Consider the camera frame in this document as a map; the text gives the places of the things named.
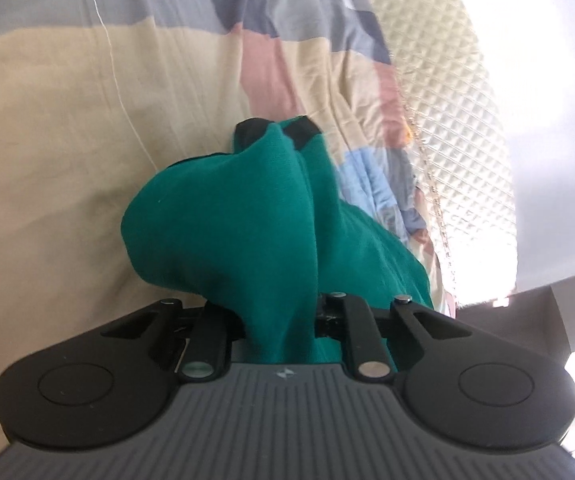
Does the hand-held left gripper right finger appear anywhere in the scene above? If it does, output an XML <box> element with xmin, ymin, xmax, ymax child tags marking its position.
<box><xmin>316</xmin><ymin>291</ymin><xmax>469</xmax><ymax>379</ymax></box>

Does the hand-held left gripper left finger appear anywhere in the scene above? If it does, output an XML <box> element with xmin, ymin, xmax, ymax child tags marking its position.
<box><xmin>102</xmin><ymin>298</ymin><xmax>246</xmax><ymax>381</ymax></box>

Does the green sweatshirt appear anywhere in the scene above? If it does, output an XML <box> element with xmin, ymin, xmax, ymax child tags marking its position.
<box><xmin>120</xmin><ymin>116</ymin><xmax>436</xmax><ymax>364</ymax></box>

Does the cream quilted headboard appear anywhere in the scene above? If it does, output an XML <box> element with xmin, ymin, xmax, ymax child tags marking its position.
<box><xmin>361</xmin><ymin>0</ymin><xmax>519</xmax><ymax>307</ymax></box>

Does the patchwork blanket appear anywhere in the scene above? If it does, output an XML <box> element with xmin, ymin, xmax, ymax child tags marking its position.
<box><xmin>0</xmin><ymin>0</ymin><xmax>459</xmax><ymax>463</ymax></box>

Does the thin white cord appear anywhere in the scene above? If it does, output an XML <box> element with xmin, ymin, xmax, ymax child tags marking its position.
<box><xmin>82</xmin><ymin>0</ymin><xmax>162</xmax><ymax>172</ymax></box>

